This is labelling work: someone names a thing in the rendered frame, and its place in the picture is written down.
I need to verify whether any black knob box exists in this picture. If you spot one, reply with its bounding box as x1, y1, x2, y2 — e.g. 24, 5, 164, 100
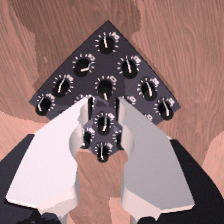
29, 20, 181, 163

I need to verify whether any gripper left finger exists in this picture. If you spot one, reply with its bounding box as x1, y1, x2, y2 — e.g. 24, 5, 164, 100
0, 96, 93, 224

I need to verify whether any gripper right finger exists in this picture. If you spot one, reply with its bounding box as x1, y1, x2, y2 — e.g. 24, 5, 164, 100
116, 97, 224, 224

